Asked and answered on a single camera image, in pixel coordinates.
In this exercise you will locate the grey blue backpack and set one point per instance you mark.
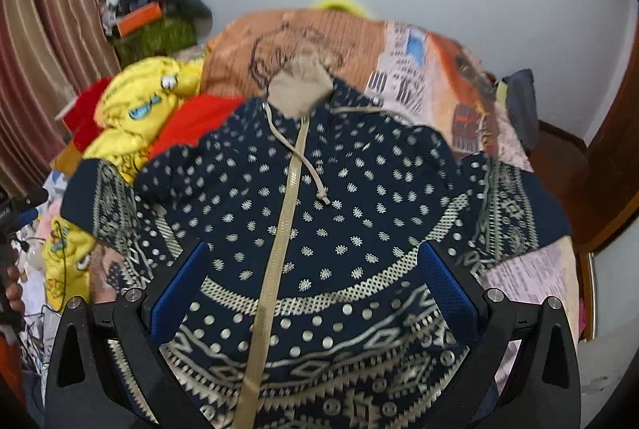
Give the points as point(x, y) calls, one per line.
point(517, 94)

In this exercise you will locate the navy patterned zip hoodie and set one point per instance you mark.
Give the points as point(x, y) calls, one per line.
point(311, 310)

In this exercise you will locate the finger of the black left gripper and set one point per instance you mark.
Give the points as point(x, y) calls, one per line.
point(20, 205)

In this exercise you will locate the red garment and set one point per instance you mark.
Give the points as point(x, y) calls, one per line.
point(199, 119)

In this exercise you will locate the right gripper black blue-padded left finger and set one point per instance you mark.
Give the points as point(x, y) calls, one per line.
point(106, 370)

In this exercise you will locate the yellow cartoon garment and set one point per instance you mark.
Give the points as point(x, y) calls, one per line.
point(67, 249)

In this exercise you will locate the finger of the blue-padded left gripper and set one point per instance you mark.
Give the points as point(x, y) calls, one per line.
point(16, 220)

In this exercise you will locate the red gold striped curtain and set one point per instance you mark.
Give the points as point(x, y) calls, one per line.
point(51, 51)

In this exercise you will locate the yellow chair back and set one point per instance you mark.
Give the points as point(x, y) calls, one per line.
point(351, 7)

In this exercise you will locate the printed orange newspaper bedspread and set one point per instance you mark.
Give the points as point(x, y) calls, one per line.
point(420, 78)

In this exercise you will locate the person's left hand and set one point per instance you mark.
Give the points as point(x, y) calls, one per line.
point(14, 290)

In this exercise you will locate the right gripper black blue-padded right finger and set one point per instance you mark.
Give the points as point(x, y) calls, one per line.
point(521, 370)

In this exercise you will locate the orange box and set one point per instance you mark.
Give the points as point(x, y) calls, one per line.
point(140, 17)

